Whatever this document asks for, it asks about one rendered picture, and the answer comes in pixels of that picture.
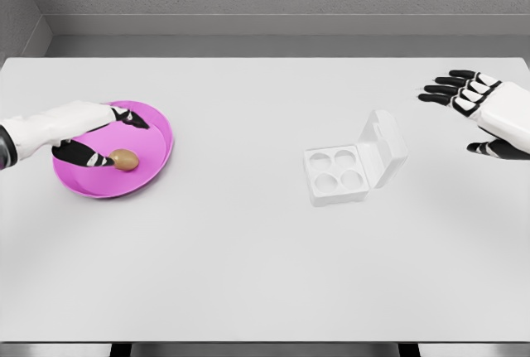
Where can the white egg box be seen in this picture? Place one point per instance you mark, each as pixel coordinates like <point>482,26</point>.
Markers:
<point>352,162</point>

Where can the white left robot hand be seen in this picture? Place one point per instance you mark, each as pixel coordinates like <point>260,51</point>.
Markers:
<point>80,122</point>

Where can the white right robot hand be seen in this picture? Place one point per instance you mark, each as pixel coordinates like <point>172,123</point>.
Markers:
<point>497,110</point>

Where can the pink round plate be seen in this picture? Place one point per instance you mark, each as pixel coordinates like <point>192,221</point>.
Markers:
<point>124,154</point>

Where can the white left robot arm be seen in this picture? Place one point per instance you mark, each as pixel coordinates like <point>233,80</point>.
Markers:
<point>22,135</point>

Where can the brown egg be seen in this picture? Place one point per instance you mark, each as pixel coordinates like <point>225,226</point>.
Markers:
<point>124,159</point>

